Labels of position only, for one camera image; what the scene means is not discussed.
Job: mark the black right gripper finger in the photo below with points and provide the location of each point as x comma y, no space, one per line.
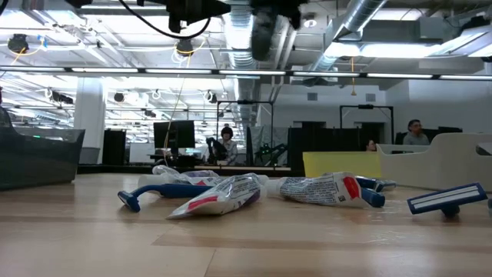
294,17

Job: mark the dark grey roll-on deodorant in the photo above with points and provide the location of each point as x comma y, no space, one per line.
401,152
263,38

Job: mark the white travel toothpaste tube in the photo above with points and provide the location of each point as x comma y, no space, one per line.
323,189
227,194
192,175

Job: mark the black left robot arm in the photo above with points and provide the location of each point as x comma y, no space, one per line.
78,3

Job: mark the black background robot arm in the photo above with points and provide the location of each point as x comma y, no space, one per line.
274,150
215,148

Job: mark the grey cover sheet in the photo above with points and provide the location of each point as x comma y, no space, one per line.
265,134

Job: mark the black computer monitor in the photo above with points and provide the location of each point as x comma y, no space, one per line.
175,134

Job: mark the white building pillar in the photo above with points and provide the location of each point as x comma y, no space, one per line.
90,115

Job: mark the yellow plastic bin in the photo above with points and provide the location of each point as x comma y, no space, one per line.
338,163

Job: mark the wooden background table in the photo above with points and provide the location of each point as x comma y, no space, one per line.
250,168

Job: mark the black cabinet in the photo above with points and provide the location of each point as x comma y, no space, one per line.
114,148

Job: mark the grey waste bin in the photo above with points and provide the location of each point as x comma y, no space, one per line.
89,155

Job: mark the white plastic bin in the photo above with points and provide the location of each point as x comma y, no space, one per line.
442,165

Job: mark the grey translucent plastic bin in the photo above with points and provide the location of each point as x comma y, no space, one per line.
38,161

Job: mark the spiral metal air duct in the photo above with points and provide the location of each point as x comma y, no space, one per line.
361,15
242,57

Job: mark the long ceiling light rail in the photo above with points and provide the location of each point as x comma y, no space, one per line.
250,72

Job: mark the black metal frame stand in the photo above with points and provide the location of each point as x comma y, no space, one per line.
244,102
365,106

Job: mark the grey rectangular air duct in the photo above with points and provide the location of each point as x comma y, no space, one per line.
396,31

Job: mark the black partition wall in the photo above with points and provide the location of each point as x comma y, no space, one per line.
326,142

